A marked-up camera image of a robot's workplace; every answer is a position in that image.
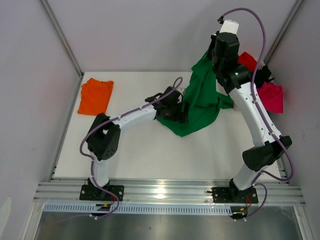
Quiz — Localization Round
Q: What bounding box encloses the green t shirt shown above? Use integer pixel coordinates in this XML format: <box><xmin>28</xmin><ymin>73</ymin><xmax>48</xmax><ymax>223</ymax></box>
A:
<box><xmin>158</xmin><ymin>55</ymin><xmax>234</xmax><ymax>137</ymax></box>

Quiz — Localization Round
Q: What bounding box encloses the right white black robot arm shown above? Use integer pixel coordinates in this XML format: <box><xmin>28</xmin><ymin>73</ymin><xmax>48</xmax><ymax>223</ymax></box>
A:
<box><xmin>208</xmin><ymin>32</ymin><xmax>292</xmax><ymax>202</ymax></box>

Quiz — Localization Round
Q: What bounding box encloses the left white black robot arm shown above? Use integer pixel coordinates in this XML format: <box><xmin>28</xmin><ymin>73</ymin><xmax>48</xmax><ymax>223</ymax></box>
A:
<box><xmin>80</xmin><ymin>86</ymin><xmax>190</xmax><ymax>200</ymax></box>

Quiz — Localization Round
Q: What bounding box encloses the red t shirt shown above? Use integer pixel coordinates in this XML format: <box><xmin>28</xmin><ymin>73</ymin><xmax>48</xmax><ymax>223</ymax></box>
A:
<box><xmin>238</xmin><ymin>51</ymin><xmax>257</xmax><ymax>73</ymax></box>

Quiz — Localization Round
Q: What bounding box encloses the white plastic basket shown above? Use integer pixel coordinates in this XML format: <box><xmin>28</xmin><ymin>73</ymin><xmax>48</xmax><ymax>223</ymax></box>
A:
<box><xmin>258</xmin><ymin>60</ymin><xmax>265</xmax><ymax>70</ymax></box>

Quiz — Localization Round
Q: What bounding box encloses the black t shirt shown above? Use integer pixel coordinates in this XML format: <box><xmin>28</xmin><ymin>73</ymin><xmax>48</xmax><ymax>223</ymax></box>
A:
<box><xmin>254</xmin><ymin>65</ymin><xmax>275</xmax><ymax>88</ymax></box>

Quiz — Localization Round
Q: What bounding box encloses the magenta t shirt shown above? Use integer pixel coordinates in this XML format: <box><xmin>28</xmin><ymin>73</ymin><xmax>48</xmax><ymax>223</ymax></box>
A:
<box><xmin>257</xmin><ymin>82</ymin><xmax>284</xmax><ymax>114</ymax></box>

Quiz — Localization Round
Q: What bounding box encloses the orange folded t shirt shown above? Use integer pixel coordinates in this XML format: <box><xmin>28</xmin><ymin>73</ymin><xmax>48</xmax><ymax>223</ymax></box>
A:
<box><xmin>77</xmin><ymin>78</ymin><xmax>114</xmax><ymax>116</ymax></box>

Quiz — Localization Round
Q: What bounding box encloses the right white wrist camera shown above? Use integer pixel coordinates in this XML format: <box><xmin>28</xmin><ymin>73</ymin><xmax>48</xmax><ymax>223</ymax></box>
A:
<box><xmin>219</xmin><ymin>19</ymin><xmax>239</xmax><ymax>35</ymax></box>

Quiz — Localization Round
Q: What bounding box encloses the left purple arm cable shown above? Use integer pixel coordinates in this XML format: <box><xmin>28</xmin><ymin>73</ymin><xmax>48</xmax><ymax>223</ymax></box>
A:
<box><xmin>79</xmin><ymin>76</ymin><xmax>183</xmax><ymax>221</ymax></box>

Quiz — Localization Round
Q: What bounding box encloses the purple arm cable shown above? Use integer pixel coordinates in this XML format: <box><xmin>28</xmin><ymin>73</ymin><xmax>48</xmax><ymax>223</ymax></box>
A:
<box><xmin>216</xmin><ymin>7</ymin><xmax>296</xmax><ymax>222</ymax></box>
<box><xmin>79</xmin><ymin>76</ymin><xmax>183</xmax><ymax>221</ymax></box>

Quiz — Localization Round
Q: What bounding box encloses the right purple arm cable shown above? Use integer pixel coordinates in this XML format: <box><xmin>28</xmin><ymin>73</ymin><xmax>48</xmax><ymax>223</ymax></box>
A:
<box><xmin>216</xmin><ymin>7</ymin><xmax>296</xmax><ymax>222</ymax></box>

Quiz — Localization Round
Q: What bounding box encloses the right aluminium frame post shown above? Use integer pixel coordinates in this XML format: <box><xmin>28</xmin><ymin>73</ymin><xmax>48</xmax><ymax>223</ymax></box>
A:
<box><xmin>264</xmin><ymin>0</ymin><xmax>307</xmax><ymax>65</ymax></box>

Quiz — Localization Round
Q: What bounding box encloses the aluminium frame post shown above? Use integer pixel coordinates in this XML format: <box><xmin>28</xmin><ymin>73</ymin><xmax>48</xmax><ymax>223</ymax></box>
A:
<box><xmin>264</xmin><ymin>0</ymin><xmax>307</xmax><ymax>65</ymax></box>
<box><xmin>38</xmin><ymin>0</ymin><xmax>84</xmax><ymax>78</ymax></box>

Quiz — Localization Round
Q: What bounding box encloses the aluminium mounting rail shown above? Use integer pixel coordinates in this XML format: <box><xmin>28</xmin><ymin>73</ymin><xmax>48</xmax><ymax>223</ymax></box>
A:
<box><xmin>33</xmin><ymin>178</ymin><xmax>306</xmax><ymax>207</ymax></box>

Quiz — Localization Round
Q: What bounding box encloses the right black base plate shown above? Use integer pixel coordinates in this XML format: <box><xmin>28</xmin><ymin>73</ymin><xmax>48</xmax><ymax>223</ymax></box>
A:
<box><xmin>207</xmin><ymin>186</ymin><xmax>259</xmax><ymax>204</ymax></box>

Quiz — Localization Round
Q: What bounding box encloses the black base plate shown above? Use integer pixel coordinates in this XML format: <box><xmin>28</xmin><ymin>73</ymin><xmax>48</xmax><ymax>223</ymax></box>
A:
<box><xmin>79</xmin><ymin>184</ymin><xmax>125</xmax><ymax>202</ymax></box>
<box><xmin>207</xmin><ymin>186</ymin><xmax>259</xmax><ymax>204</ymax></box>

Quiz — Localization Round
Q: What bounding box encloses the white slotted cable duct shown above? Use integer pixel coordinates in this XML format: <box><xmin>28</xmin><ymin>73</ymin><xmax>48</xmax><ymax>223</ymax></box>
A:
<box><xmin>43</xmin><ymin>202</ymin><xmax>232</xmax><ymax>216</ymax></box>

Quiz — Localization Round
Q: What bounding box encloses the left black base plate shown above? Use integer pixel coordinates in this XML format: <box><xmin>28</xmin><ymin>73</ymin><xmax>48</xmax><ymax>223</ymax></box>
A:
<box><xmin>79</xmin><ymin>184</ymin><xmax>125</xmax><ymax>202</ymax></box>

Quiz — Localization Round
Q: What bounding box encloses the left aluminium frame post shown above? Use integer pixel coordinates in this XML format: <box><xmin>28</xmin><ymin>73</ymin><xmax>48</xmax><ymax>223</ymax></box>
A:
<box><xmin>38</xmin><ymin>0</ymin><xmax>84</xmax><ymax>78</ymax></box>

